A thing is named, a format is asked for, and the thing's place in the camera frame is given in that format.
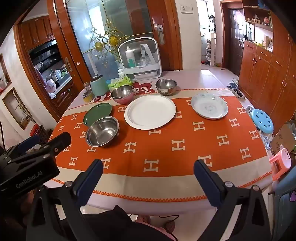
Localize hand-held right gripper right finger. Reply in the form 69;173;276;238
194;159;271;241

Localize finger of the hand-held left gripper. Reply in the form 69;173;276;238
5;136;41;161
35;132;72;160

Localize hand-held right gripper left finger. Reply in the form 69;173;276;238
26;159;104;241

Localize green plate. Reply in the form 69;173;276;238
83;103;113;127

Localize steel bowl with patterned side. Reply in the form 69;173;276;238
155;79;177;96

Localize large plain steel bowl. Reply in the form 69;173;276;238
85;116;119;147

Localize wooden lower kitchen cabinet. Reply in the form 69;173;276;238
50;79;81;109

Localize wooden kitchen cabinet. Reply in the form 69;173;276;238
20;16;56;50
50;79;81;109

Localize person's black clothing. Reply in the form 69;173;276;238
81;205;176;241

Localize pink fluffy slipper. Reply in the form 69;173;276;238
163;221;178;232
135;215;151;224

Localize orange patterned tablecloth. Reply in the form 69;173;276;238
47;89;273;202

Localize mint green canister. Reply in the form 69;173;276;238
90;74;110;97

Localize pink bowl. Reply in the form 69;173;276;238
111;89;134;105

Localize white plate with blue pattern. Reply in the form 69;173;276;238
191;93;228;120

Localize small steel bowl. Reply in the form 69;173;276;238
111;85;134;99

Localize pink plastic stool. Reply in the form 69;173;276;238
269;148;292;181

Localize white plastic roll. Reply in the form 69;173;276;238
88;53;95;81

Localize teal chair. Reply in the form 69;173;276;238
270;167;296;241

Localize blue plastic stool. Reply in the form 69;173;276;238
251;109;274;149

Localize green tissue pack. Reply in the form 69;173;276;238
107;77;133;91

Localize cardboard box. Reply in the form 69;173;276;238
270;124;296;156

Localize large white plate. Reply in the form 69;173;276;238
124;95;176;130

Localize black range hood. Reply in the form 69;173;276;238
29;39;58;67

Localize black and white shoe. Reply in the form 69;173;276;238
231;88;245;100

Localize grey slippers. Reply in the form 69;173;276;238
227;79;240;90

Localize white red-printed table cover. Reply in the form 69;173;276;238
42;70;273;209

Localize white bottle with green label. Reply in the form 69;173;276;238
125;46;137;68

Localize wooden upper kitchen cabinet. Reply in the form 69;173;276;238
20;16;56;50

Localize tall wooden cabinet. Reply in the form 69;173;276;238
238;0;296;130

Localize shoe rack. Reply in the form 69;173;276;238
205;32;216;66

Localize glass sliding door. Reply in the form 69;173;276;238
47;0;183;86

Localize white sterilizer cabinet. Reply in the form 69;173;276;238
118;37;162;80

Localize wooden entry door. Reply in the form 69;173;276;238
221;1;245;77

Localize wooden wall frame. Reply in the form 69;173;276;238
2;88;33;130

